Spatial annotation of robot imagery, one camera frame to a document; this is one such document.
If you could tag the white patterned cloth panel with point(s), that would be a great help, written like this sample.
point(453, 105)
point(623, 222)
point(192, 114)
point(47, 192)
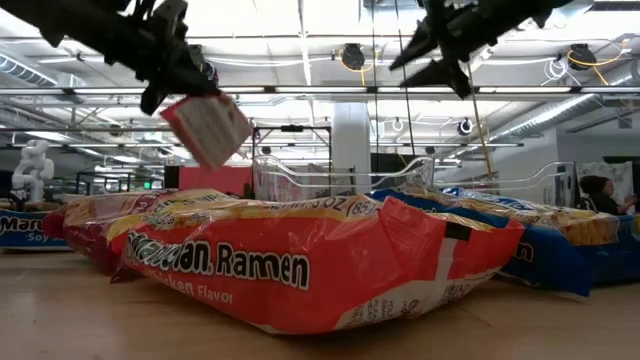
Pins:
point(617, 170)

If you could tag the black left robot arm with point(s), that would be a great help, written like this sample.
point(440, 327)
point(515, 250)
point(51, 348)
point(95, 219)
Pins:
point(75, 25)

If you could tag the red Maruchan ramen pack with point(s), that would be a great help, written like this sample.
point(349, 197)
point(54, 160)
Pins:
point(90, 235)

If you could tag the person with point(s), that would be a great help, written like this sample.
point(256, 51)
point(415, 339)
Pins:
point(602, 197)

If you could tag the blue Maruchan ramen pack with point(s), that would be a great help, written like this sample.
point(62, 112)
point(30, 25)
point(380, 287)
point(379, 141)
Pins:
point(550, 260)
point(25, 230)

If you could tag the orange Maruchan ramen pack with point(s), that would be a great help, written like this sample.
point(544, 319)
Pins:
point(300, 270)
point(210, 130)

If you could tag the orange partition panel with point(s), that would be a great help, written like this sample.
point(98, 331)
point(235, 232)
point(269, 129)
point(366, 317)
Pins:
point(215, 181)

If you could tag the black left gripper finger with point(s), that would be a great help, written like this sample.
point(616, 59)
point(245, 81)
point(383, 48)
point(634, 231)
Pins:
point(202, 65)
point(195, 89)

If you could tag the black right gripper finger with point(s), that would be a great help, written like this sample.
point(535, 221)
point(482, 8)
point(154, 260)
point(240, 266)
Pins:
point(445, 72)
point(422, 45)

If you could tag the white robot figure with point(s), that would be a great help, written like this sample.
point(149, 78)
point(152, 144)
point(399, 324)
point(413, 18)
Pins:
point(32, 167)

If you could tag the black metal gantry frame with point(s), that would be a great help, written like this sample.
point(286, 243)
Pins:
point(292, 128)

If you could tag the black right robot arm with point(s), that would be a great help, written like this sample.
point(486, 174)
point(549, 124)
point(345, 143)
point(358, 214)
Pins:
point(530, 10)

